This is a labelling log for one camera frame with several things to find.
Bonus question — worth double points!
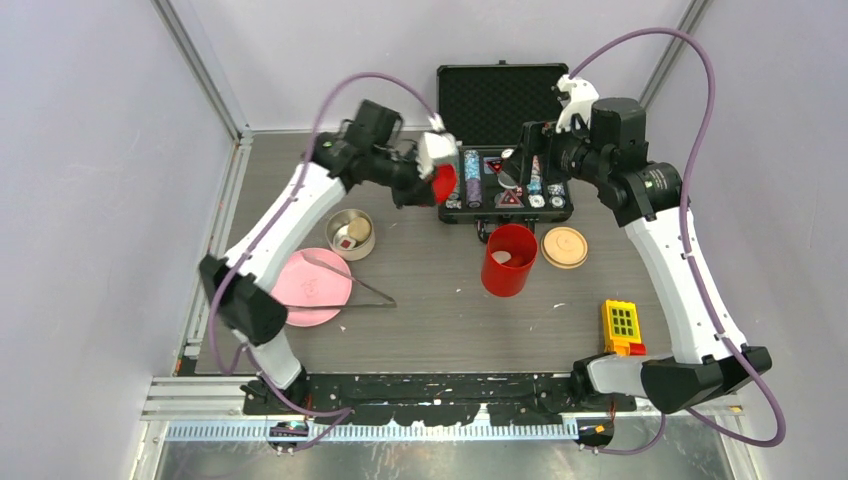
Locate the metal serving tongs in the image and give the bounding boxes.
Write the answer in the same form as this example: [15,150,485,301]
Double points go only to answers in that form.
[307,258,398,310]

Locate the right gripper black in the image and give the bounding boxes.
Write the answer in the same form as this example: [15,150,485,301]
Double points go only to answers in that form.
[502,112,610,186]

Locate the red plastic cup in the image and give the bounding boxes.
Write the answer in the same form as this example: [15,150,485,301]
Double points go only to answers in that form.
[481,224,539,297]

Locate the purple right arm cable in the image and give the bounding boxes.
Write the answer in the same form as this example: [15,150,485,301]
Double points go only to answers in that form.
[568,27,788,457]

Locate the black poker chip case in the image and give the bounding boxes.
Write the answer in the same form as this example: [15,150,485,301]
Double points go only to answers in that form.
[437,61,573,243]

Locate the sushi roll piece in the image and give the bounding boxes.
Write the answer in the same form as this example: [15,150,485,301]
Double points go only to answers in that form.
[333,231,357,251]

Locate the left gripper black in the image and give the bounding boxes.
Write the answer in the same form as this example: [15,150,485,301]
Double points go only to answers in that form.
[368,142,437,210]

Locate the toothed aluminium rail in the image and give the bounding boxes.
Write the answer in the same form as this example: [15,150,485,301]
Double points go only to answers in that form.
[165,418,579,443]

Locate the yellow red toy block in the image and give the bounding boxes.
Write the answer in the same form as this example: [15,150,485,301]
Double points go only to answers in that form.
[601,299,647,356]

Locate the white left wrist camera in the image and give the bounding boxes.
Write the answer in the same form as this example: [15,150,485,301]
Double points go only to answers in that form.
[417,113,459,179]

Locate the pink plate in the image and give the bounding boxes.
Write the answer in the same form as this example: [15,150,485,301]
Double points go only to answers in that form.
[271,248,353,327]

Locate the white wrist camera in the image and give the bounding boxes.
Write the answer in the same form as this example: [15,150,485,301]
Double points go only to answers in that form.
[417,113,459,179]
[555,75,600,133]

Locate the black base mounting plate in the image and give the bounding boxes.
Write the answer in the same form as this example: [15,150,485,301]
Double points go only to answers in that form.
[284,373,637,427]

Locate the red lid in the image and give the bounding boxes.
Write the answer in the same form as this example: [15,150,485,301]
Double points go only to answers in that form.
[430,164,458,205]

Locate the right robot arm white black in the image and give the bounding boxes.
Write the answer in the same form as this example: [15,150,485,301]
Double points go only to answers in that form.
[513,98,772,414]

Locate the beige round bun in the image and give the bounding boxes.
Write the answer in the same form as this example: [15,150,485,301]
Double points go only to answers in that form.
[347,216,372,243]

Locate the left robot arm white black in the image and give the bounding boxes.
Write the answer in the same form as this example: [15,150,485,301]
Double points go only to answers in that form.
[198,100,458,414]

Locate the round steel lunch box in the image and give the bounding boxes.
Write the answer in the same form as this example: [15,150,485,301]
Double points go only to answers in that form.
[325,209,376,261]

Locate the white egg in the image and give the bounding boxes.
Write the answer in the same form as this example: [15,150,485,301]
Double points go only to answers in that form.
[491,250,512,265]

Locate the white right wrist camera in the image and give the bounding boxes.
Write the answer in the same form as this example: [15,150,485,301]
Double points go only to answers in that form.
[555,75,600,133]

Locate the beige round lid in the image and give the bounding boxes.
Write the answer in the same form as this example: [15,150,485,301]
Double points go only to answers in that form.
[540,227,589,269]

